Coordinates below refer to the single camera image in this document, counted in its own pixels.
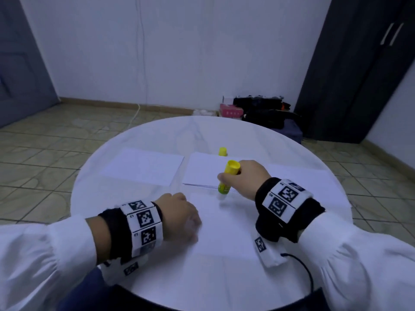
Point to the person's right hand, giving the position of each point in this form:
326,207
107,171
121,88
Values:
249,178

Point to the person's left hand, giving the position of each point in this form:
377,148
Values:
178,217

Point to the yellow glue stick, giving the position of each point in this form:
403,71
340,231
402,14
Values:
229,171

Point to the yellow glue stick cap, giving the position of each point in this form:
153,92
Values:
222,151

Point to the single white paper sheet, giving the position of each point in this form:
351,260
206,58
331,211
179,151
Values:
220,230
204,170

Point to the white paper stack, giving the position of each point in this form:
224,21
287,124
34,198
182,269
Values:
142,166
318,181

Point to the person's right forearm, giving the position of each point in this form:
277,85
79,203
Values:
363,268

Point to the person's left forearm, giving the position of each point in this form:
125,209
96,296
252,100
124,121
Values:
42,268

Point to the person's legs in blue jeans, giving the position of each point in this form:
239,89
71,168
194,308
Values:
91,296

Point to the black right wristband with markers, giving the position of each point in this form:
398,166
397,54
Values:
285,207

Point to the black wristband with markers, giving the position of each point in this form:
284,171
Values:
133,230
285,207

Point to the black left wristband with markers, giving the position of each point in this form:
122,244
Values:
133,230

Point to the blue suitcase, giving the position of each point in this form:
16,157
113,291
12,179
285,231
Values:
293,131

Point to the black bag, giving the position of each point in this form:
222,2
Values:
262,112

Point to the pink box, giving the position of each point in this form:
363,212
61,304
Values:
231,112

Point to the white item on floor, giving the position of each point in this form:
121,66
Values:
204,112

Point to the black wardrobe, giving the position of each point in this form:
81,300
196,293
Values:
356,68

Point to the grey door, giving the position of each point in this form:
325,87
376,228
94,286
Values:
26,61

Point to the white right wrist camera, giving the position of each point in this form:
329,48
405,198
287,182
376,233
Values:
267,248

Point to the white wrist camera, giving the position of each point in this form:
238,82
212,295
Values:
123,268
267,248

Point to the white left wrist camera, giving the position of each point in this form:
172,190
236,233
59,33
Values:
123,268

